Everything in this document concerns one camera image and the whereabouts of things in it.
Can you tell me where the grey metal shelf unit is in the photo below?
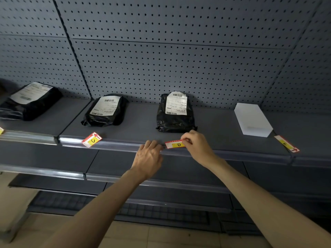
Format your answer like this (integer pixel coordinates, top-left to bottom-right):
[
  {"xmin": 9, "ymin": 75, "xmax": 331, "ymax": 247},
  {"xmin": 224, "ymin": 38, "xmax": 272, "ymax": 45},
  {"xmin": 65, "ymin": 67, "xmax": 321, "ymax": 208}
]
[{"xmin": 0, "ymin": 97, "xmax": 331, "ymax": 236}]

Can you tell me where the person's right forearm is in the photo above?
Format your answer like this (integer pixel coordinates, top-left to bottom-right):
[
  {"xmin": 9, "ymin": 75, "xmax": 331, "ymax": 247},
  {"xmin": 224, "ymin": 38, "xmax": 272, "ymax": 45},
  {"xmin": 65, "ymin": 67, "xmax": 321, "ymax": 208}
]
[{"xmin": 205, "ymin": 159, "xmax": 331, "ymax": 248}]

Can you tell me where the person's left forearm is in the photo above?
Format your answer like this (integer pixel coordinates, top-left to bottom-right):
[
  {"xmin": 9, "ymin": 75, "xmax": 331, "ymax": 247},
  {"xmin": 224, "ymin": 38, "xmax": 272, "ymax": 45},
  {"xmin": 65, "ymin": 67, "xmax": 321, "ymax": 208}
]
[{"xmin": 39, "ymin": 168, "xmax": 148, "ymax": 248}]

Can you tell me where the grey pegboard back panel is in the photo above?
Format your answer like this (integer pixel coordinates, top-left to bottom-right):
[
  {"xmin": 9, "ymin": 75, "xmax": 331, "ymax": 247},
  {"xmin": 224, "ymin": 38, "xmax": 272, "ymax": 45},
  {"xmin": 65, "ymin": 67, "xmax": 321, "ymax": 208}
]
[{"xmin": 0, "ymin": 0, "xmax": 331, "ymax": 114}]

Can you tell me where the white box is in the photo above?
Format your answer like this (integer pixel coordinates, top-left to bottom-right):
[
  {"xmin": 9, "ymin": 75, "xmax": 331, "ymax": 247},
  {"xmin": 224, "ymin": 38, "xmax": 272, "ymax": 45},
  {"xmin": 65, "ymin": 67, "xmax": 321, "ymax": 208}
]
[{"xmin": 234, "ymin": 103, "xmax": 273, "ymax": 138}]

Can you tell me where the person's right hand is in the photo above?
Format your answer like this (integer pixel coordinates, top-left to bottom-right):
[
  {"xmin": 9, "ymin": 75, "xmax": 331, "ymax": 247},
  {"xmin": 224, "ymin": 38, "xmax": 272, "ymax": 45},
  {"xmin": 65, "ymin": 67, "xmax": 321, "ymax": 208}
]
[{"xmin": 180, "ymin": 130, "xmax": 220, "ymax": 169}]

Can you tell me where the person's left hand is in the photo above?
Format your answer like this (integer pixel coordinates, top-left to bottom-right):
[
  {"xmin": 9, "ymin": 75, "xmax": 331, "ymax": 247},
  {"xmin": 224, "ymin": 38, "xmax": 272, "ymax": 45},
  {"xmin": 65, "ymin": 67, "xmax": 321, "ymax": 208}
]
[{"xmin": 131, "ymin": 140, "xmax": 164, "ymax": 182}]

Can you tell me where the black parcel with white label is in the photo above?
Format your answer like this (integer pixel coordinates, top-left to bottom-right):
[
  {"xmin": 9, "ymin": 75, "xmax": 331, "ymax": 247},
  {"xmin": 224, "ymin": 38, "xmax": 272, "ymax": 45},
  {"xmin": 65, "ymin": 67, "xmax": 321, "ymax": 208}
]
[
  {"xmin": 81, "ymin": 94, "xmax": 129, "ymax": 127},
  {"xmin": 0, "ymin": 82, "xmax": 63, "ymax": 121},
  {"xmin": 156, "ymin": 91, "xmax": 197, "ymax": 133}
]

